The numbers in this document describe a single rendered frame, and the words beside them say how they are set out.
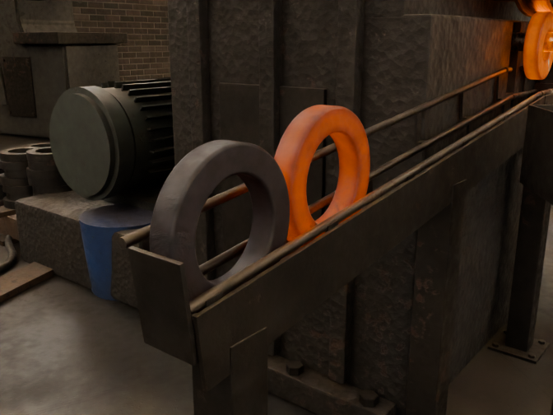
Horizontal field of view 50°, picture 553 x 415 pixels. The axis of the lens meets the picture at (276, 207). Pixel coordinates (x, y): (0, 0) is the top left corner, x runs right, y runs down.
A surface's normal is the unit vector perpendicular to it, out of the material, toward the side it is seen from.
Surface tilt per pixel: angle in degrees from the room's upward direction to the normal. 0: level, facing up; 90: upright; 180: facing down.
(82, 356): 0
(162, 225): 73
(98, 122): 90
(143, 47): 90
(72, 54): 90
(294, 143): 54
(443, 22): 90
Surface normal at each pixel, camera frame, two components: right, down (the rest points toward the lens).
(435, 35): 0.78, 0.17
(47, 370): 0.00, -0.96
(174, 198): -0.51, -0.36
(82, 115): -0.62, 0.21
